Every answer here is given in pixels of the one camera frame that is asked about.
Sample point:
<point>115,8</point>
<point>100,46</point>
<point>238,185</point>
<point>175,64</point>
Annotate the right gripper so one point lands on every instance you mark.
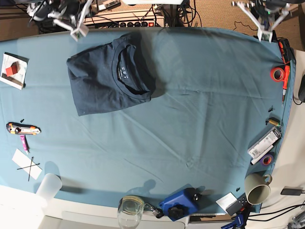
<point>68,14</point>

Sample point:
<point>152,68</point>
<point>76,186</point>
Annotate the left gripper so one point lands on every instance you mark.
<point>265,14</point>

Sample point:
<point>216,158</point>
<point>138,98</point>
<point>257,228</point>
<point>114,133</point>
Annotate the dark blue T-shirt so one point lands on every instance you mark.
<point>110,77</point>

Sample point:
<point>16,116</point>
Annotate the orange black hand tool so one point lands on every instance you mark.
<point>285,50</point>

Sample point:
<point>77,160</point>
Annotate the red tape roll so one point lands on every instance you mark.
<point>277,74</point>

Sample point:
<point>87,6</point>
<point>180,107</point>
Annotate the orange screwdriver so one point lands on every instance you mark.
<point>285,81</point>

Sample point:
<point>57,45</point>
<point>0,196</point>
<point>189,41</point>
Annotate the booklet with red cube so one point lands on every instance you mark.
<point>13,70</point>

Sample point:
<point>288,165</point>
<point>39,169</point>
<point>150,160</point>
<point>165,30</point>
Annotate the teal table cloth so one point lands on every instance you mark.
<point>213,95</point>

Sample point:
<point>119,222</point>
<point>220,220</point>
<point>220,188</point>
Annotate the small yellow battery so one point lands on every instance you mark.
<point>272,121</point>

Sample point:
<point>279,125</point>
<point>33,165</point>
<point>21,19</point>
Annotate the packaged marker set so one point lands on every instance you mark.
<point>265,143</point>

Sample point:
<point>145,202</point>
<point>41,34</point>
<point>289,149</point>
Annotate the orange utility knife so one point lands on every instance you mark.
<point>22,129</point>

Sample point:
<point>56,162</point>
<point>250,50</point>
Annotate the pink glue tube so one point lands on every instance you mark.
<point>24,144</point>

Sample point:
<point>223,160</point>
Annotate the purple tape roll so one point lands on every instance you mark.
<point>266,160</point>

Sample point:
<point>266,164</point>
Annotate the white paper card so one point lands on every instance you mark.
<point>27,164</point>

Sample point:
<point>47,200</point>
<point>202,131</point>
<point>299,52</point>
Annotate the frosted plastic cup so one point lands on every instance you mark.
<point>49,187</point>

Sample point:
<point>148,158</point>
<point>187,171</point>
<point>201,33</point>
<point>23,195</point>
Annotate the black power adapter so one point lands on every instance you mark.
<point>292,191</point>

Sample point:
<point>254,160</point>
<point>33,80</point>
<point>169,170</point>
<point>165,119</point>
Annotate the black remote control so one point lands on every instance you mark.
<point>240,203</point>

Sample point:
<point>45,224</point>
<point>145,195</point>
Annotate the white business card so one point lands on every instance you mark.
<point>226,201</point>

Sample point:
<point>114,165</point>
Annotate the blue clamp device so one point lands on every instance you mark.
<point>181,204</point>

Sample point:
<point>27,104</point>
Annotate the clear glass jar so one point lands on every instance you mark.
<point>130,211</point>

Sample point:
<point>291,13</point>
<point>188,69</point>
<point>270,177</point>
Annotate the blue spring clamp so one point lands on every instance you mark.
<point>239,222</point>

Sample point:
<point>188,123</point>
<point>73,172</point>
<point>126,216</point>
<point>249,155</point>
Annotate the silver padlock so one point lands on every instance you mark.
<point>157,212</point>

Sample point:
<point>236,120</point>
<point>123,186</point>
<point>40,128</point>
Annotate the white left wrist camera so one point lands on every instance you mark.
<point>264,35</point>

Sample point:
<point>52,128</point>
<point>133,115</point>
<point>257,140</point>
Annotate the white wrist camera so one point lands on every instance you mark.
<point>78,33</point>
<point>264,35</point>

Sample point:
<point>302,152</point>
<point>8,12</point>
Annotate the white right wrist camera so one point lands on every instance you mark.
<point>78,33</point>

